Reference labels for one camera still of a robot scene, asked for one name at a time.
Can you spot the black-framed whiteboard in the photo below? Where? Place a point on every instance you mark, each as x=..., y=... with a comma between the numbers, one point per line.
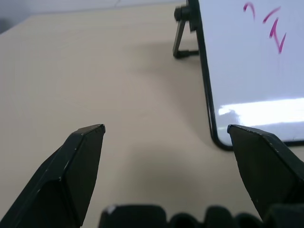
x=249, y=78

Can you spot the black whiteboard stand leg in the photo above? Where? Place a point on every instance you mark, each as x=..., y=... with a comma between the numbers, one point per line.
x=181, y=35

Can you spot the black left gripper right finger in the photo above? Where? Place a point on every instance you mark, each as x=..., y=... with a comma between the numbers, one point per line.
x=266, y=171

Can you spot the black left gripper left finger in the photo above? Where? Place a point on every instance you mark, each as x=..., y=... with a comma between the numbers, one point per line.
x=64, y=175

